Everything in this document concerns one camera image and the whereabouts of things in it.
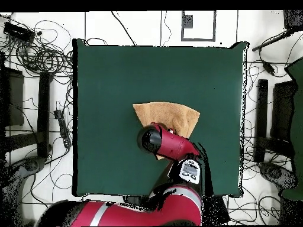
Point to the orange terry towel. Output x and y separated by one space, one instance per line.
170 113

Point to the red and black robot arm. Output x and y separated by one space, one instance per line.
165 210

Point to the black flat box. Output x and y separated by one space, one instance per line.
14 99
282 111

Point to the dark green table cloth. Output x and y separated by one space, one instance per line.
106 82

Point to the small black power strip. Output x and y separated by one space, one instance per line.
62 127

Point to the long black bar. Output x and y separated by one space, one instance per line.
262 106
43 113

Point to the black chair base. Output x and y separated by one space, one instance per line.
274 172
32 165

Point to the black power adapter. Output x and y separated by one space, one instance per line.
268 68

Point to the black tripod rod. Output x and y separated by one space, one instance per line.
272 40

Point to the black speckled box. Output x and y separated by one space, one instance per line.
293 20

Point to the grey square frame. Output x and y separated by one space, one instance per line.
182 33

